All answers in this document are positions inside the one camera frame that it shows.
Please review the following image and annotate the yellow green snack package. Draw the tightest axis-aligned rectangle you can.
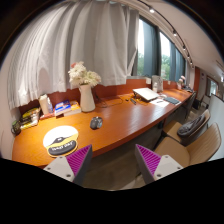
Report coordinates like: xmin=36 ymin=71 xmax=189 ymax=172
xmin=20 ymin=108 xmax=40 ymax=130

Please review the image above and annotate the dark grey cushion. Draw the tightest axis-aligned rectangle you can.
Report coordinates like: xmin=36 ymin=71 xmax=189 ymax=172
xmin=177 ymin=115 xmax=205 ymax=138

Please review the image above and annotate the dark small jar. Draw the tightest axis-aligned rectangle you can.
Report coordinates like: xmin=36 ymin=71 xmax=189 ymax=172
xmin=11 ymin=120 xmax=21 ymax=136

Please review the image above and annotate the dark grey window curtain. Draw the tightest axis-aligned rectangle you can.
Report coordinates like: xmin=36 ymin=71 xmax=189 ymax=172
xmin=132 ymin=18 xmax=161 ymax=77

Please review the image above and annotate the tan chair with cushion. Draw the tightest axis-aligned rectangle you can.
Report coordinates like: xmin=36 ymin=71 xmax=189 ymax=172
xmin=162 ymin=109 xmax=210 ymax=146

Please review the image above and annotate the black computer mouse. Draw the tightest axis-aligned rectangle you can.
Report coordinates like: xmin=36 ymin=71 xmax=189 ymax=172
xmin=90 ymin=117 xmax=103 ymax=130

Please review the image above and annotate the silver laptop on stand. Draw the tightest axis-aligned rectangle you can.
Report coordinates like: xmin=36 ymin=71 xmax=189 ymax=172
xmin=133 ymin=88 xmax=159 ymax=101

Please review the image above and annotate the white tissue pack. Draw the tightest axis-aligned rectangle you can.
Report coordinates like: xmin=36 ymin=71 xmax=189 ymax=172
xmin=39 ymin=94 xmax=53 ymax=115

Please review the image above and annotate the round yellow white mouse pad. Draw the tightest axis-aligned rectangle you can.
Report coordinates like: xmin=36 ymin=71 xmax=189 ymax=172
xmin=43 ymin=125 xmax=79 ymax=157

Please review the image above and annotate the blue book stack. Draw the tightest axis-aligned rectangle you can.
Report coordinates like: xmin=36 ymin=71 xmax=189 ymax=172
xmin=54 ymin=100 xmax=81 ymax=116

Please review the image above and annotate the black cable on desk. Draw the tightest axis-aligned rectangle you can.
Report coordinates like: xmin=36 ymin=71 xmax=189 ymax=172
xmin=93 ymin=92 xmax=125 ymax=109

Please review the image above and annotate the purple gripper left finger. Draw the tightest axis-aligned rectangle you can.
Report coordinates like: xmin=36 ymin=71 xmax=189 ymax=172
xmin=44 ymin=145 xmax=92 ymax=186

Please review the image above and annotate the white sheer curtain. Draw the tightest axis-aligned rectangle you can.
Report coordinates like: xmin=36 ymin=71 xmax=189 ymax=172
xmin=8 ymin=0 xmax=139 ymax=109

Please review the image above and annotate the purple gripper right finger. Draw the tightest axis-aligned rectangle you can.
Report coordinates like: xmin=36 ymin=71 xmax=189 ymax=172
xmin=135 ymin=144 xmax=182 ymax=184

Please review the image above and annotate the tan chair near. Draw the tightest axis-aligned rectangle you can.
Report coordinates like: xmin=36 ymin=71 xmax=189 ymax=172
xmin=155 ymin=123 xmax=222 ymax=167

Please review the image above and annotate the white flower bouquet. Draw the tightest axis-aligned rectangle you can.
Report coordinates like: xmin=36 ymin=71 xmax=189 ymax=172
xmin=68 ymin=61 xmax=101 ymax=87

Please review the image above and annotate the white ceramic vase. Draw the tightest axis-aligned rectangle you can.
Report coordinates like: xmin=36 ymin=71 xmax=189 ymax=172
xmin=79 ymin=85 xmax=95 ymax=112

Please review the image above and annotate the white paper sheet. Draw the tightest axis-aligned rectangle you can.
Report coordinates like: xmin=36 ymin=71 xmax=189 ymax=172
xmin=151 ymin=99 xmax=169 ymax=108

